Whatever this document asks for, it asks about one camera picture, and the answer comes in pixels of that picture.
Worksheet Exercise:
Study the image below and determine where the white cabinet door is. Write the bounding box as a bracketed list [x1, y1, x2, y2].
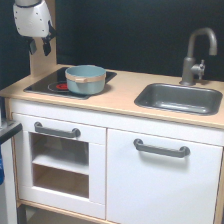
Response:
[106, 130, 222, 224]

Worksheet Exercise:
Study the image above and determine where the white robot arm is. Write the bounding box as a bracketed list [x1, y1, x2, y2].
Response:
[13, 0, 56, 56]

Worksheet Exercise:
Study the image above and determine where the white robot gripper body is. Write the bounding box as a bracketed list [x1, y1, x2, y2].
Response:
[13, 0, 52, 38]

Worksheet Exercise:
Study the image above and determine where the dark grey sink basin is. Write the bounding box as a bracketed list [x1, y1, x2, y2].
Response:
[134, 83, 223, 116]

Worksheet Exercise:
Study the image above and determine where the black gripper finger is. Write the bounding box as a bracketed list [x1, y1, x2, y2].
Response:
[42, 33, 56, 56]
[27, 38, 37, 55]

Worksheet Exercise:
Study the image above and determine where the teal pot with wooden rim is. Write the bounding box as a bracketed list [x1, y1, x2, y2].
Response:
[65, 65, 106, 95]

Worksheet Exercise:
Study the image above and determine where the grey toy faucet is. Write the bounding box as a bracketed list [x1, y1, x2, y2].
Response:
[179, 27, 218, 87]

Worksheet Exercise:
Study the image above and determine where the grey table edge at left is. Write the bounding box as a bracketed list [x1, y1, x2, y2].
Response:
[0, 120, 22, 145]

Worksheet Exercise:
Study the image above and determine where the blue object at left edge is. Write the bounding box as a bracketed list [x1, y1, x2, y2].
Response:
[0, 147, 4, 185]

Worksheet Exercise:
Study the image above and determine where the black toy stovetop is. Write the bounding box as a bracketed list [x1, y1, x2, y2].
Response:
[24, 67, 116, 99]

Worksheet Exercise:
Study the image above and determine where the grey cabinet door handle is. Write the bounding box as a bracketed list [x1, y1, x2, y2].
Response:
[133, 139, 190, 158]

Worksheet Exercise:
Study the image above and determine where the wooden toy kitchen frame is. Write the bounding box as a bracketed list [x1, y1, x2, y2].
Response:
[0, 53, 224, 224]

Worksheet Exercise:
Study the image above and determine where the grey oven door handle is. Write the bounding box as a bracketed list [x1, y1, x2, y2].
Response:
[34, 122, 81, 138]

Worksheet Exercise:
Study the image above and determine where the white oven door with window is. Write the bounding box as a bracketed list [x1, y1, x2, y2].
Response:
[14, 114, 106, 219]

